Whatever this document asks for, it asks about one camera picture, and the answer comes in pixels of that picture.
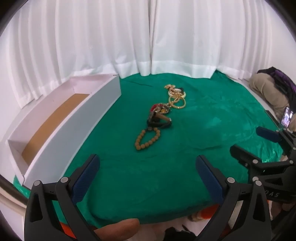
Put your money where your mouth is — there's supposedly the cream white bangle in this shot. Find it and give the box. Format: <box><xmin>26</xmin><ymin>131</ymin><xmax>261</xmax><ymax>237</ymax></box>
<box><xmin>168</xmin><ymin>88</ymin><xmax>186</xmax><ymax>98</ymax></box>

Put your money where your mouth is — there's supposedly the black band bracelet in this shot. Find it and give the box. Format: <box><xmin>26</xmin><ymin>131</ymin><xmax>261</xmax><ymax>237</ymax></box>
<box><xmin>146</xmin><ymin>111</ymin><xmax>173</xmax><ymax>129</ymax></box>

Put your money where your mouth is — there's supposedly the gold bead chain necklace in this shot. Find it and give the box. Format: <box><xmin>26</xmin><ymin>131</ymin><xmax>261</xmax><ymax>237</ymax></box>
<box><xmin>164</xmin><ymin>84</ymin><xmax>186</xmax><ymax>110</ymax></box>

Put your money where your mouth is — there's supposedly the red bead bracelet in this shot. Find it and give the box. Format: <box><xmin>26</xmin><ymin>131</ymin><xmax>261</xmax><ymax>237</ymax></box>
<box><xmin>150</xmin><ymin>103</ymin><xmax>165</xmax><ymax>114</ymax></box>

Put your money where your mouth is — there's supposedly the tan wooden bead bracelet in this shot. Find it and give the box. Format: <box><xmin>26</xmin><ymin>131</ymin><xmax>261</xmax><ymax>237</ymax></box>
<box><xmin>134</xmin><ymin>127</ymin><xmax>161</xmax><ymax>150</ymax></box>

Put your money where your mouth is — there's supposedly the operator hand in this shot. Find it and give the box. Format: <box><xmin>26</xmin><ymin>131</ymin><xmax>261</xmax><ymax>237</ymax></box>
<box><xmin>94</xmin><ymin>218</ymin><xmax>140</xmax><ymax>241</ymax></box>

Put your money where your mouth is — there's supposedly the smartphone with lit screen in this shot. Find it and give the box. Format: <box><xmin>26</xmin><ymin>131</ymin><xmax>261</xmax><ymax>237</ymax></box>
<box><xmin>280</xmin><ymin>106</ymin><xmax>293</xmax><ymax>128</ymax></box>

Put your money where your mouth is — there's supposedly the beige cushion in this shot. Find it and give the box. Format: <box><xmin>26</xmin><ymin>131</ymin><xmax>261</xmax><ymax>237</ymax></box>
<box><xmin>249</xmin><ymin>73</ymin><xmax>289</xmax><ymax>118</ymax></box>

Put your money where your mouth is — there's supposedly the dark purple clothing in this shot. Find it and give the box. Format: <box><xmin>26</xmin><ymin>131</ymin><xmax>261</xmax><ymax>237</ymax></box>
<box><xmin>257</xmin><ymin>67</ymin><xmax>295</xmax><ymax>106</ymax></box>

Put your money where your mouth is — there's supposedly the white cardboard tray box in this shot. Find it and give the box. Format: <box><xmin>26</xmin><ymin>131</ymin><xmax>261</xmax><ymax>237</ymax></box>
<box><xmin>6</xmin><ymin>74</ymin><xmax>121</xmax><ymax>188</ymax></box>

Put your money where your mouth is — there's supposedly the green satin cloth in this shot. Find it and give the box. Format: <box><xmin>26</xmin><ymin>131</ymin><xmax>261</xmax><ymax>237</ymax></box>
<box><xmin>13</xmin><ymin>70</ymin><xmax>285</xmax><ymax>229</ymax></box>

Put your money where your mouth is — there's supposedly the white curtain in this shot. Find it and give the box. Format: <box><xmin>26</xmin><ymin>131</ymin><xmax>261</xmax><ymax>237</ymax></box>
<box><xmin>0</xmin><ymin>0</ymin><xmax>296</xmax><ymax>110</ymax></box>

